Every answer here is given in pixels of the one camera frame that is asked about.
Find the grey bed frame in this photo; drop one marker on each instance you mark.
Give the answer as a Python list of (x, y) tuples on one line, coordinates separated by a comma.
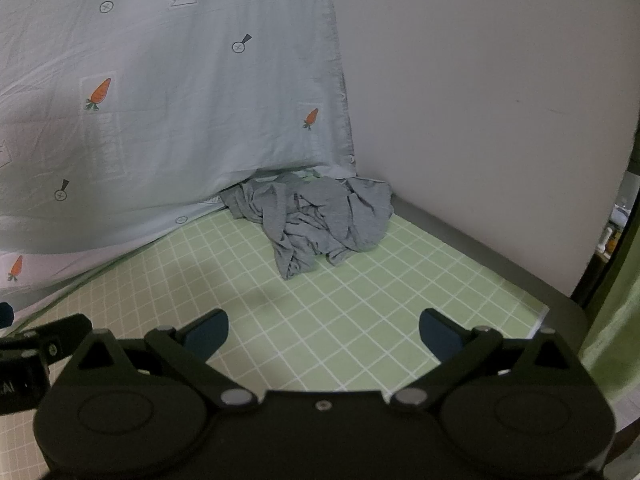
[(500, 260)]

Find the white bottle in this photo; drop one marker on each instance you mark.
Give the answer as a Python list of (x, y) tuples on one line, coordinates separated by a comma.
[(606, 240)]

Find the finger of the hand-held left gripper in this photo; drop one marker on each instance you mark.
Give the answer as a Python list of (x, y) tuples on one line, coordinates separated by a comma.
[(5, 315)]

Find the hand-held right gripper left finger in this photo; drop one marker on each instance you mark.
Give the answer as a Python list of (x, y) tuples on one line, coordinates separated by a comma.
[(210, 332)]

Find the grey pants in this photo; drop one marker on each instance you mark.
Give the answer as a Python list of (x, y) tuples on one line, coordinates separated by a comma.
[(310, 220)]

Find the carrot print quilt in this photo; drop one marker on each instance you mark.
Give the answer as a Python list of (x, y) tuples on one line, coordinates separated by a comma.
[(175, 110)]

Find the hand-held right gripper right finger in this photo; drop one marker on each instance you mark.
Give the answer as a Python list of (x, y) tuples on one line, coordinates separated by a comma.
[(440, 335)]

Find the green grid bed sheet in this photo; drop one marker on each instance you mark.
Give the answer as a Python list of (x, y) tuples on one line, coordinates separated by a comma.
[(350, 300)]

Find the green curtain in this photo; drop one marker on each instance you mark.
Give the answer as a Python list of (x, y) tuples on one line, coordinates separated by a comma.
[(620, 335)]

